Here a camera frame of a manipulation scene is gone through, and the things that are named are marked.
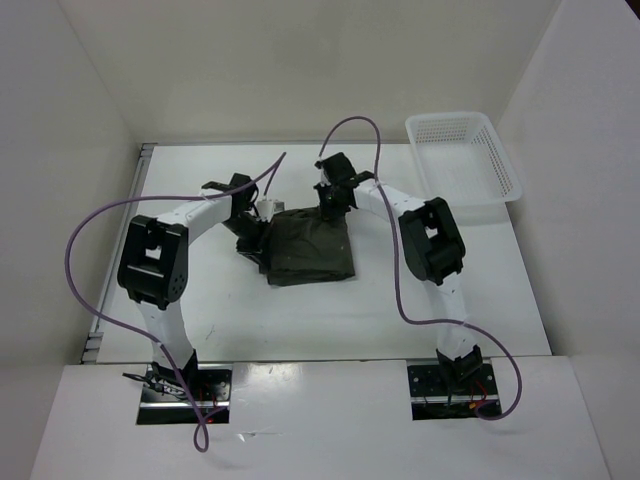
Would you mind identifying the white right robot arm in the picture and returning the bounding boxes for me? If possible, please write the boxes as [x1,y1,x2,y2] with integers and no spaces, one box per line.
[314,153,482,395]

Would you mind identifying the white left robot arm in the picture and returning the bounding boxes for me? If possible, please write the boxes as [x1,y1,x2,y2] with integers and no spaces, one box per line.
[117,173,267,400]

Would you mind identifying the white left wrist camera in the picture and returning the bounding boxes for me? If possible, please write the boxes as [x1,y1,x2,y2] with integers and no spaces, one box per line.
[256,199,285,222]

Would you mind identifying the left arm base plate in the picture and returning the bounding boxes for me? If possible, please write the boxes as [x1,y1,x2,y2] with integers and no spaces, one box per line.
[126,365,232,426]

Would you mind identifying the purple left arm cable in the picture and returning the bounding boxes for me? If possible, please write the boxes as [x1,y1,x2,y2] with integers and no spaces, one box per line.
[66,152,289,454]

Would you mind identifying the white plastic basket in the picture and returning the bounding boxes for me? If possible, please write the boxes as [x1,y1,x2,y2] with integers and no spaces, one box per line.
[405,111,523,207]

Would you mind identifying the olive green shorts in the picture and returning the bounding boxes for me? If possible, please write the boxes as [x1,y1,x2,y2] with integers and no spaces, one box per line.
[259,207,355,287]

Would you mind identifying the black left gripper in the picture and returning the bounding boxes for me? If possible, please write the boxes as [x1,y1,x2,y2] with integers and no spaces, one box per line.
[221,213,273,270]

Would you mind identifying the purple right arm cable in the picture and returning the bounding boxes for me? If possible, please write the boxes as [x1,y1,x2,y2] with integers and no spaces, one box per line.
[318,115,526,422]

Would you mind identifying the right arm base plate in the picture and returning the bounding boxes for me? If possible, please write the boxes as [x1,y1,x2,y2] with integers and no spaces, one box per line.
[407,362,502,421]

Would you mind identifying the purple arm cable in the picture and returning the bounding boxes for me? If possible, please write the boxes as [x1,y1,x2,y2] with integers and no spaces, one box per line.
[318,115,526,422]
[66,152,289,454]

